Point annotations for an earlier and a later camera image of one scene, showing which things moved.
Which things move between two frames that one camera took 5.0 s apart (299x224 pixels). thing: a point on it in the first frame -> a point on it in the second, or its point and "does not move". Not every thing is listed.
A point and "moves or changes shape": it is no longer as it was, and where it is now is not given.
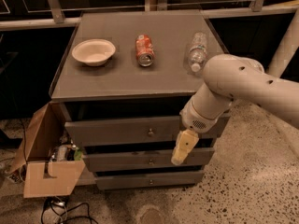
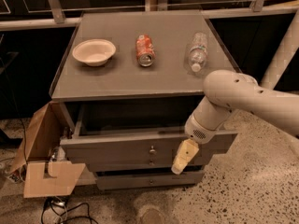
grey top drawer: (142, 129) moves or changes shape
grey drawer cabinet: (122, 79) does not move
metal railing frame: (155, 1) does not move
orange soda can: (144, 49) does not move
